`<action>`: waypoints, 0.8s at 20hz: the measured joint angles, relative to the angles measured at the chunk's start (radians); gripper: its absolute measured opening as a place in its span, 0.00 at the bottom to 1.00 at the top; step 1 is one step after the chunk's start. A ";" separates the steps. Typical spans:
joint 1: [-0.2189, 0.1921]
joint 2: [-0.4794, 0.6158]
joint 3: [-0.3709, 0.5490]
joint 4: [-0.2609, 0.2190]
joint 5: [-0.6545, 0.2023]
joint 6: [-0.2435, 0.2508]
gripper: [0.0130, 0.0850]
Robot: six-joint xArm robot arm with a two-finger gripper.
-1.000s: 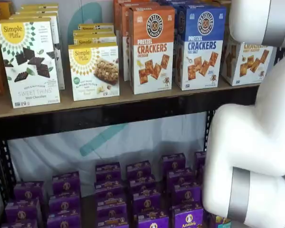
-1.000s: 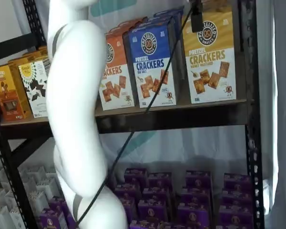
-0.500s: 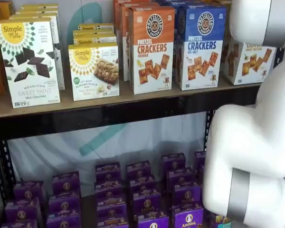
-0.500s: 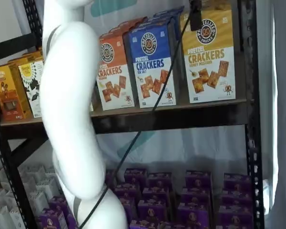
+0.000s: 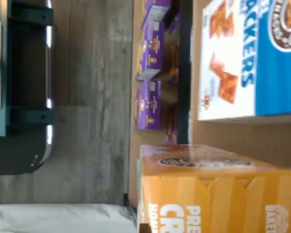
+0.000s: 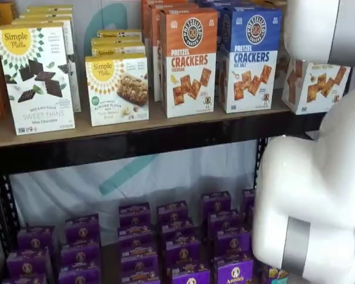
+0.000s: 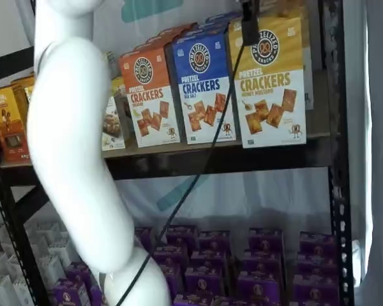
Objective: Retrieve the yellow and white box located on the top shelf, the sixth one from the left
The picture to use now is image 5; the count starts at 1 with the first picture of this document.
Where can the teal aluminium mounting frame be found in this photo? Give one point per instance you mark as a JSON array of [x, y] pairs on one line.
[[29, 17]]

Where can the white cloth curtain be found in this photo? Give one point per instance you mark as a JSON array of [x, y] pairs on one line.
[[63, 218]]

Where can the blue pretzel crackers box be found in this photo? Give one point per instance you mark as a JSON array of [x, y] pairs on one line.
[[269, 85]]

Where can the yellow pretzel crackers box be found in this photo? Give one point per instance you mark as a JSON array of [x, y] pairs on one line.
[[208, 194]]

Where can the dark grey cart top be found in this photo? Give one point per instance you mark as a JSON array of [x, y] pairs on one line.
[[14, 155]]

